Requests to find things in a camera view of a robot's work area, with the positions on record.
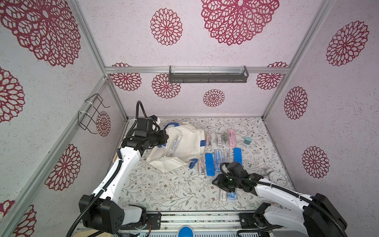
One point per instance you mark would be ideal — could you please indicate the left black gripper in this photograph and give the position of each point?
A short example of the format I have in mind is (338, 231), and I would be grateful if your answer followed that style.
(164, 136)

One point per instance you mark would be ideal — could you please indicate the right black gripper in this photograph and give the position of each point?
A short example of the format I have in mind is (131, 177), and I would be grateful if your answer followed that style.
(223, 182)

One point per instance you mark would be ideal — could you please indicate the long blue-trim compass case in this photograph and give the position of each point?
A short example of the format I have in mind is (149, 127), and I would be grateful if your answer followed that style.
(232, 196)

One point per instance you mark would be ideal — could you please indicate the clear case red-white label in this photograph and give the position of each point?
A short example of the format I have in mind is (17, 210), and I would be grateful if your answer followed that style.
(223, 195)

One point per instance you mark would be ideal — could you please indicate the blue stationery case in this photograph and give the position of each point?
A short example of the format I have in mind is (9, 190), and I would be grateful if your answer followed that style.
(238, 155)

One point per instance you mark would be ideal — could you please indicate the clear slim pencil case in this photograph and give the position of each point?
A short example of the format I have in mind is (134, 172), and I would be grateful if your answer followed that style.
(228, 156)

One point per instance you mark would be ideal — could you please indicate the clear blue-trim compass case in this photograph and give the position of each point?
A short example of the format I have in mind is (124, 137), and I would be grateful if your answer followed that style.
(218, 156)

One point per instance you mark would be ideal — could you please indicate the blue-rimmed clear case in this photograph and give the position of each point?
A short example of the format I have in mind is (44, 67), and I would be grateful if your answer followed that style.
(210, 168)

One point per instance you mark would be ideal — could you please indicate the white canvas bag blue handles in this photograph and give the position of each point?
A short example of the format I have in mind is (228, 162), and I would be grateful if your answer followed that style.
(190, 149)

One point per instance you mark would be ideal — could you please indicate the clear pen case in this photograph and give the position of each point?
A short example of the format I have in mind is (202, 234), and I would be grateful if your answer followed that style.
(219, 139)

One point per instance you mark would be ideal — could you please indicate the pink clear stationery case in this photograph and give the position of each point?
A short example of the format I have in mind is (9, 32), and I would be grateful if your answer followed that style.
(232, 138)

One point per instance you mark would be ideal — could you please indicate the clear green compass set case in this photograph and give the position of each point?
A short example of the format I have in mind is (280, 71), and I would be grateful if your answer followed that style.
(225, 138)

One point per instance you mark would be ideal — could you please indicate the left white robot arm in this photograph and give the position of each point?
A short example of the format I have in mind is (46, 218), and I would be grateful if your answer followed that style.
(100, 210)

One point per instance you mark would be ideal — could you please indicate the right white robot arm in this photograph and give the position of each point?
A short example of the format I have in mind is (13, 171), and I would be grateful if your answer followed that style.
(314, 216)

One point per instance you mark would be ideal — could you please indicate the small teal cube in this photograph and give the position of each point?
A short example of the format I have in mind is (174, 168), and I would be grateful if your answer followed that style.
(247, 141)

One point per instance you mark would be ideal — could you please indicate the white alarm clock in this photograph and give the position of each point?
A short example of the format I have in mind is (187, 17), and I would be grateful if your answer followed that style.
(274, 176)

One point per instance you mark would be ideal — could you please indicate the blue round button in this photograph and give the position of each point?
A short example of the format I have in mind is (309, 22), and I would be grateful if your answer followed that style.
(185, 231)

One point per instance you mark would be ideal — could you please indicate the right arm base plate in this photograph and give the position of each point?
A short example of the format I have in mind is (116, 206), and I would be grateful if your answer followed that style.
(255, 220)

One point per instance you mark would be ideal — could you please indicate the black wire wall rack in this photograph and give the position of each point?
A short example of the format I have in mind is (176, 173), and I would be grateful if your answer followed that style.
(95, 119)

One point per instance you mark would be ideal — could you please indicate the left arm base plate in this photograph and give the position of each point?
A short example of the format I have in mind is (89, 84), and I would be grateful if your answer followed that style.
(150, 221)

